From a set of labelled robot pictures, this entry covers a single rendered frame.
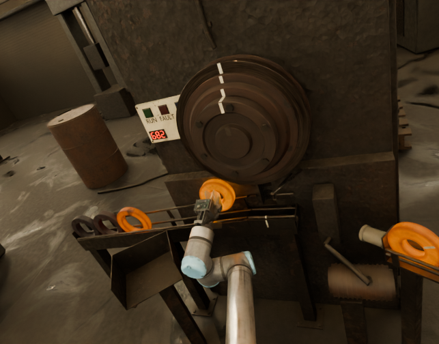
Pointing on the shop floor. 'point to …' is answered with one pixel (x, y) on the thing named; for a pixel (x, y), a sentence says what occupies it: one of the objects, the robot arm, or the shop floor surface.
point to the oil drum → (89, 146)
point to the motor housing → (378, 272)
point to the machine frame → (138, 9)
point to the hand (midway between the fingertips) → (216, 192)
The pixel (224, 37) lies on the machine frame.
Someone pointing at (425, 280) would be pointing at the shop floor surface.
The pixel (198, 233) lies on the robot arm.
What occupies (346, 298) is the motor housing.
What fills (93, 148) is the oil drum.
